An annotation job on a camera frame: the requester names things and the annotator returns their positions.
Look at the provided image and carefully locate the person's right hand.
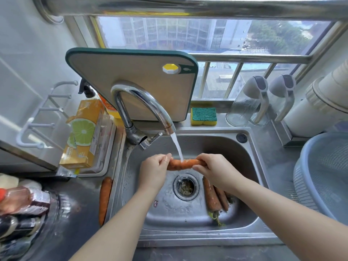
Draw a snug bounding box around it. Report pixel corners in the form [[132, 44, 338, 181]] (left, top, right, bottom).
[[192, 153, 247, 200]]

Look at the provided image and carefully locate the person's left hand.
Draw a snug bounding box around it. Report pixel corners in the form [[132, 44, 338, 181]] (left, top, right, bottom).
[[138, 153, 173, 196]]

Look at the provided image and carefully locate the orange carrot with leafy stem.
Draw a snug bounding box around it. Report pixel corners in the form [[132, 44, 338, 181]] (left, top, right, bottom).
[[202, 176, 227, 227]]

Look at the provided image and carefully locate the slim orange carrot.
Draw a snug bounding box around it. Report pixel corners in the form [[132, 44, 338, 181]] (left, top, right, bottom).
[[166, 158, 208, 171]]

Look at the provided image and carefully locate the chrome faucet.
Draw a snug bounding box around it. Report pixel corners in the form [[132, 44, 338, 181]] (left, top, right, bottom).
[[111, 80, 177, 150]]

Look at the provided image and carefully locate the blue plastic colander basin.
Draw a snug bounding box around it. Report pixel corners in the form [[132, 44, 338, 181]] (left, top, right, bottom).
[[293, 132, 348, 222]]

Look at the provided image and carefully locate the person's left forearm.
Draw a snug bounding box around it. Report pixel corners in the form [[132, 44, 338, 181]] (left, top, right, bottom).
[[69, 186, 160, 261]]

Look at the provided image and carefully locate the person's right forearm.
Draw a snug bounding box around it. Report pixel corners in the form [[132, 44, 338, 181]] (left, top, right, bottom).
[[235, 179, 348, 261]]

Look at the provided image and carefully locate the steel drain strainer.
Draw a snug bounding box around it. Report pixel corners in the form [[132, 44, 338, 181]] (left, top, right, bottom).
[[173, 174, 199, 202]]

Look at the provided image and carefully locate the stainless steel sink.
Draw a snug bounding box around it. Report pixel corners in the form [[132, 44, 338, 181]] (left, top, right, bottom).
[[106, 127, 283, 248]]

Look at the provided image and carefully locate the white plastic tray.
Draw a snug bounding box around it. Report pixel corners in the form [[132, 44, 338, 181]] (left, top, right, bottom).
[[77, 114, 117, 178]]

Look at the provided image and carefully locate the yellow green sponge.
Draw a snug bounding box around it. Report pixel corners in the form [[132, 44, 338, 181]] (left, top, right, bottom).
[[190, 107, 218, 126]]

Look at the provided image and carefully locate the transparent plastic packet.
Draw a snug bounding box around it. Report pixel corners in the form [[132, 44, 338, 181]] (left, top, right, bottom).
[[91, 114, 112, 171]]

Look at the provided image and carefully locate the glass pitcher with grey lid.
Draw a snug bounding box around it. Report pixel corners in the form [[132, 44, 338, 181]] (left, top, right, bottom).
[[225, 75, 270, 127], [250, 74, 297, 127]]

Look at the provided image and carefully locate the yellow dish soap pump bottle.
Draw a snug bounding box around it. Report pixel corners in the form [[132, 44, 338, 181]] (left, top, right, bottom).
[[78, 78, 123, 119]]

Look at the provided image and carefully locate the orange box with lime picture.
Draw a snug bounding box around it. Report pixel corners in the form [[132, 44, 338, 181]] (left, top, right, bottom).
[[59, 99, 105, 169]]

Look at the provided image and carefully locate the clear plastic bag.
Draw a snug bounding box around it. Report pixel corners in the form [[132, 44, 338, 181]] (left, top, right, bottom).
[[55, 166, 80, 178]]

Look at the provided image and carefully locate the beige green-rimmed cutting board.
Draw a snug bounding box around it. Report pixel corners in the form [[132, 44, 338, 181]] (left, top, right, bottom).
[[65, 47, 199, 122]]

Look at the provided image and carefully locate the white capped bottle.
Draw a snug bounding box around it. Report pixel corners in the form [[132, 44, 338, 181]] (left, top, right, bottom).
[[18, 179, 43, 191]]

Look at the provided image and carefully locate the red capped sauce bottle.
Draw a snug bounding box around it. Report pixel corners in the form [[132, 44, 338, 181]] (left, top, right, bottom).
[[0, 187, 51, 216]]

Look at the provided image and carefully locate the dark soy sauce bottle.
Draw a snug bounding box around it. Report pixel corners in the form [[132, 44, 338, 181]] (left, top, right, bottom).
[[0, 214, 45, 240]]

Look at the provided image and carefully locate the window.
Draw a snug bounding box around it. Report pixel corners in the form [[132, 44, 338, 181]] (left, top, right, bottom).
[[90, 16, 348, 101]]

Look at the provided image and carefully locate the beige capped bottle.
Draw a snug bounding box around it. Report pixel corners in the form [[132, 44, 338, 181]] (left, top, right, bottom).
[[0, 173, 20, 189]]

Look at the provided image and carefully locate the steel overhead pipe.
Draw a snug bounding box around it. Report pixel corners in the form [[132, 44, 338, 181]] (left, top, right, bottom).
[[32, 0, 348, 25]]

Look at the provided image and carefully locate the white duct pipe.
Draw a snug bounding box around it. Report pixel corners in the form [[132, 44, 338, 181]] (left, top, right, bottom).
[[282, 58, 348, 138]]

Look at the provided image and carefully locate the steel window guard rail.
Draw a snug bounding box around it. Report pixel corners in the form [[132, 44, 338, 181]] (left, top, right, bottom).
[[190, 53, 313, 100]]

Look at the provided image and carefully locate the white wall hook rack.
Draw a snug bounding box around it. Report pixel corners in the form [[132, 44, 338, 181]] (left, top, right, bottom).
[[16, 80, 79, 149]]

